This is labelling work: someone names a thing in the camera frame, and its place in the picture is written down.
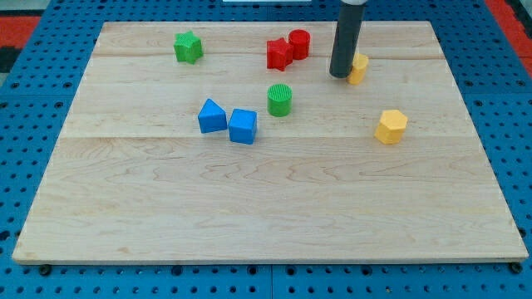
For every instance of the yellow heart block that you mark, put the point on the yellow heart block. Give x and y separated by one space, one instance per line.
359 67

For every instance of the yellow hexagon block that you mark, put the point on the yellow hexagon block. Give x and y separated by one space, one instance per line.
391 127

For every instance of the light wooden board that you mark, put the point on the light wooden board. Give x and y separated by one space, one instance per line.
133 181

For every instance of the blue cube block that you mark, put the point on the blue cube block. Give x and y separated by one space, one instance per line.
243 126

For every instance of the green cylinder block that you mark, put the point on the green cylinder block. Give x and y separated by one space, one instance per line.
279 100

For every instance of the blue triangle block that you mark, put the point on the blue triangle block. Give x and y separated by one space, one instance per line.
212 117

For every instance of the red star block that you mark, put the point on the red star block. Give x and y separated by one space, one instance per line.
279 54

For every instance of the red cylinder block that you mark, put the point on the red cylinder block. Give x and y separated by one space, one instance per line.
300 40

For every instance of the green star block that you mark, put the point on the green star block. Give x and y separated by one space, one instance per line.
188 47

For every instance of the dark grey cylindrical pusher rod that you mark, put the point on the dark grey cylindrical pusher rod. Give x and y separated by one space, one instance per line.
347 32

